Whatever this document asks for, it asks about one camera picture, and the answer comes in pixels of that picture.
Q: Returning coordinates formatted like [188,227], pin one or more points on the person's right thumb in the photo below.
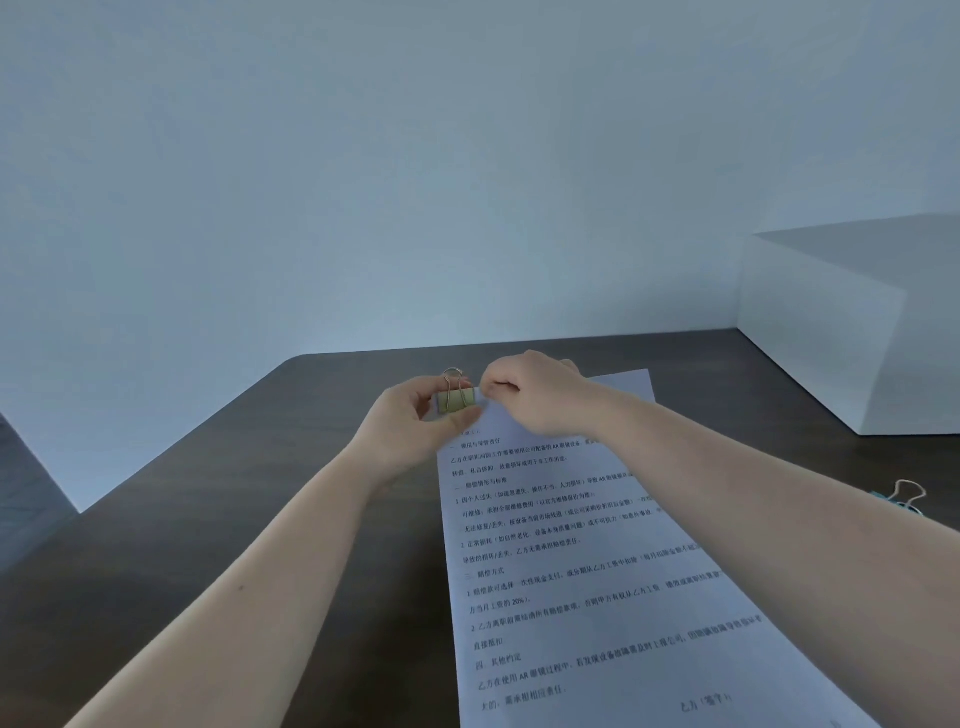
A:
[501,388]

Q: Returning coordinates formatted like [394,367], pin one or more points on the white box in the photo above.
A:
[832,330]

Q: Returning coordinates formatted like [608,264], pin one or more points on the person's right hand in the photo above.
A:
[551,397]

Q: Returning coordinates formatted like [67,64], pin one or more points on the teal binder clip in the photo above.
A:
[904,496]

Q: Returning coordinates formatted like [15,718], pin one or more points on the person's right forearm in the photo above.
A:
[765,517]

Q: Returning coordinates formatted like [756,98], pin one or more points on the printed white paper sheets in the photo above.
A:
[592,600]

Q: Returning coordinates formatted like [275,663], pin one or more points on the person's left forearm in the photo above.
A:
[247,570]

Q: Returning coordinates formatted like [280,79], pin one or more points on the person's left thumb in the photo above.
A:
[444,385]

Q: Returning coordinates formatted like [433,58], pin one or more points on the beige binder clip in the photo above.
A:
[454,399]

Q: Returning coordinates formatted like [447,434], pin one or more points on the person's left hand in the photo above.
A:
[394,431]

